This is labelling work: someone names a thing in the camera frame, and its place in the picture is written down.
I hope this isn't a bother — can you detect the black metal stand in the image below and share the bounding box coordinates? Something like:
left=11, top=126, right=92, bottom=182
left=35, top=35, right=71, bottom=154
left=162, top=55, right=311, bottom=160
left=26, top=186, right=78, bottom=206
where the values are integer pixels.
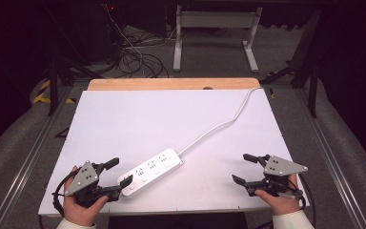
left=47, top=47, right=107, bottom=117
left=260, top=9, right=319, bottom=119

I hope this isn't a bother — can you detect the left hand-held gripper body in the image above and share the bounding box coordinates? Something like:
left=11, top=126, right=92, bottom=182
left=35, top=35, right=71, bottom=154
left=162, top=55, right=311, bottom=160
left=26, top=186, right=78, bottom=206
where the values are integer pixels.
left=65, top=160, right=122, bottom=208

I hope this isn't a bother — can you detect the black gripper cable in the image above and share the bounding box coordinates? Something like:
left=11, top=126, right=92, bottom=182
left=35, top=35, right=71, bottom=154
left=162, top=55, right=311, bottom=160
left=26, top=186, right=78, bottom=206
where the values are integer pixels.
left=51, top=171, right=77, bottom=218
left=297, top=175, right=317, bottom=229

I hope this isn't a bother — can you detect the thin white floor cable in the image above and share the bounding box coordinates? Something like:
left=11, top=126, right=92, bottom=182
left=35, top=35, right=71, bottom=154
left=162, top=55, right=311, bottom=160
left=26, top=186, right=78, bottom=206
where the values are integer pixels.
left=104, top=4, right=148, bottom=77

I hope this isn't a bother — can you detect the tangle of black floor cables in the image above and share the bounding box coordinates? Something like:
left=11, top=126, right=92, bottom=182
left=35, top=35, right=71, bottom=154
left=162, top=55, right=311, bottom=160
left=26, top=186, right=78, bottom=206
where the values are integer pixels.
left=116, top=28, right=170, bottom=79

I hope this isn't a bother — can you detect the white metal desk frame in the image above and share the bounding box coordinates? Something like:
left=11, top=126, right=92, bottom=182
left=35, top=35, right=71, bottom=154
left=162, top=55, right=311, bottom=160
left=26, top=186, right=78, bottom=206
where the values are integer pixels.
left=173, top=4, right=263, bottom=73

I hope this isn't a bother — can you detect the white power strip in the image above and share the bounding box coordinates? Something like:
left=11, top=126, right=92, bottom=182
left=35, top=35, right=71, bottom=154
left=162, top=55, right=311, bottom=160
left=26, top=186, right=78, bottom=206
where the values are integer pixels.
left=117, top=147, right=185, bottom=200

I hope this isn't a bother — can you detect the white power strip cable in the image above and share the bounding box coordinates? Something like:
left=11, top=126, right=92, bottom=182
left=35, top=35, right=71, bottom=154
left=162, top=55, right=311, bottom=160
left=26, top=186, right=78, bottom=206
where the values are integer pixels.
left=177, top=86, right=263, bottom=156

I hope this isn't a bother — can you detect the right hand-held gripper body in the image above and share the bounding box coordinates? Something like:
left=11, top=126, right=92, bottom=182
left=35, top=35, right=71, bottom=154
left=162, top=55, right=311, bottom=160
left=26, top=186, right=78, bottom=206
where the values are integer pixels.
left=244, top=155, right=309, bottom=199

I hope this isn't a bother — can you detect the person's left hand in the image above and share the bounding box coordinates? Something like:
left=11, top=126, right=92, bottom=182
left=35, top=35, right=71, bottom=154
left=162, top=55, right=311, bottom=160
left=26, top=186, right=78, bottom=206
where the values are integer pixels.
left=63, top=165, right=110, bottom=227

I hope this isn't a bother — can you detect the white table board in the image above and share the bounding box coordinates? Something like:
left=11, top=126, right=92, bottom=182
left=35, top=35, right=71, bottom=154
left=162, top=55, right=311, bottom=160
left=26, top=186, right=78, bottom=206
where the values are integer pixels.
left=37, top=89, right=309, bottom=218

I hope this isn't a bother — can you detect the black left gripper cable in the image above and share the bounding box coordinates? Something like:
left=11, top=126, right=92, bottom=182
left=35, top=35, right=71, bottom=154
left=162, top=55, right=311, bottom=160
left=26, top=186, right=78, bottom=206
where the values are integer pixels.
left=51, top=171, right=77, bottom=218

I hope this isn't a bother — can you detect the yellow black hazard tape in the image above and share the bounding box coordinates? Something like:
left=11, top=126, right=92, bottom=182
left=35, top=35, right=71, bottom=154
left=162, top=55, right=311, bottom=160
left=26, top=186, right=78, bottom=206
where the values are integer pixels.
left=32, top=79, right=77, bottom=105

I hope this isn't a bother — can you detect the aluminium floor rail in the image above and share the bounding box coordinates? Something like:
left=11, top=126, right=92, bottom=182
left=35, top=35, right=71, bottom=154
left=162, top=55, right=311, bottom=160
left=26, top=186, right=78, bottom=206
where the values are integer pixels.
left=295, top=89, right=366, bottom=229
left=0, top=89, right=74, bottom=229

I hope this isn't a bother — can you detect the person's right hand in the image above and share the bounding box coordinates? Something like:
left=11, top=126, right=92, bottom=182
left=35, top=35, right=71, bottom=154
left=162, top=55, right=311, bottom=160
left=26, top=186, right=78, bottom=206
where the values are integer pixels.
left=254, top=173, right=301, bottom=217

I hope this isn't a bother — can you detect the person's dark clothing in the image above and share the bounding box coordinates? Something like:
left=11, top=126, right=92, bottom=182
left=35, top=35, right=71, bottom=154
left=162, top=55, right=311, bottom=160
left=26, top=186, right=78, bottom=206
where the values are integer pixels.
left=108, top=212, right=250, bottom=229

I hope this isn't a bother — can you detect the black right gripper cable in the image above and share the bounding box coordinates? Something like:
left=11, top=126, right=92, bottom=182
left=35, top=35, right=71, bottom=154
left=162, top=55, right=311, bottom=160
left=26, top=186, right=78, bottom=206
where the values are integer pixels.
left=297, top=175, right=317, bottom=229

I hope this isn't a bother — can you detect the black cabinet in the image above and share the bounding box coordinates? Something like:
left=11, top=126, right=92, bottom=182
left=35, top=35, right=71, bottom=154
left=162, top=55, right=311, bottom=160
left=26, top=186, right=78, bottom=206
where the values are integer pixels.
left=84, top=3, right=126, bottom=65

